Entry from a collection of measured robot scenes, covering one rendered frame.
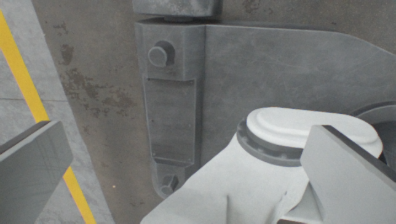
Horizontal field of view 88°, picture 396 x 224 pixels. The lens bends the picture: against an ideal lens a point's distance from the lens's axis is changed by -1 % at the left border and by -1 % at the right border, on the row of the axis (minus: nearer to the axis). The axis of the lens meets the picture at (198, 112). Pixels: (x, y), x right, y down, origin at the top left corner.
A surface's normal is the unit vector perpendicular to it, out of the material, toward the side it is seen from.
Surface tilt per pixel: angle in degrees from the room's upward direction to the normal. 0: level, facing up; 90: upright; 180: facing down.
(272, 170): 90
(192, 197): 115
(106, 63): 0
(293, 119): 90
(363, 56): 0
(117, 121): 0
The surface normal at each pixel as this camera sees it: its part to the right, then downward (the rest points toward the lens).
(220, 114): -0.18, 0.48
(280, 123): 0.03, -0.88
